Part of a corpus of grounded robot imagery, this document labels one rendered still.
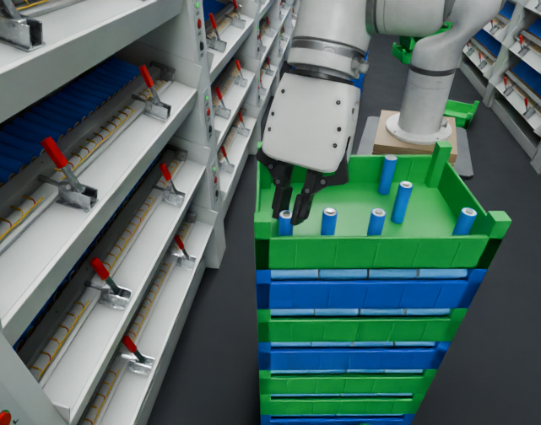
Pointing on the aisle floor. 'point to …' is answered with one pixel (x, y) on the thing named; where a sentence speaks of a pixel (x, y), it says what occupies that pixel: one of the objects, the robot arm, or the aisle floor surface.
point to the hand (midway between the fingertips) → (291, 204)
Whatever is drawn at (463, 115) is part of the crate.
